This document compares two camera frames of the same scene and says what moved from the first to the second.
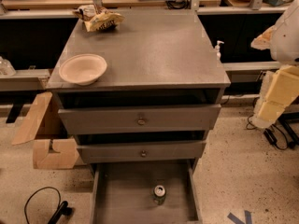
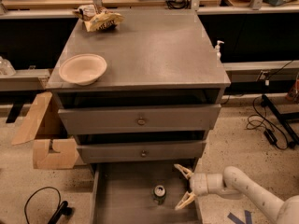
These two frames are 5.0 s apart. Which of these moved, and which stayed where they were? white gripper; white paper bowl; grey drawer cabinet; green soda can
Moved: white gripper
Stayed: white paper bowl; green soda can; grey drawer cabinet
